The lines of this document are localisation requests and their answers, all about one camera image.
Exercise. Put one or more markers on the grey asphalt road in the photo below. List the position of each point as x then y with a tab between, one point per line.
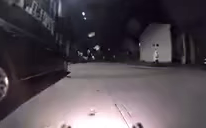
124	86

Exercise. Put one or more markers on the person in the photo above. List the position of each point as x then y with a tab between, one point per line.
156	55

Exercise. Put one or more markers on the white building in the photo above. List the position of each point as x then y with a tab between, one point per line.
156	36

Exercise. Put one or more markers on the robot's own part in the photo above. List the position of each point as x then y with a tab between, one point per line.
137	125
65	126

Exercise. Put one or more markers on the black car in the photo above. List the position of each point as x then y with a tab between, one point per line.
27	53

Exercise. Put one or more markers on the building with lit sign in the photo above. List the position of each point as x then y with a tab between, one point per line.
41	16

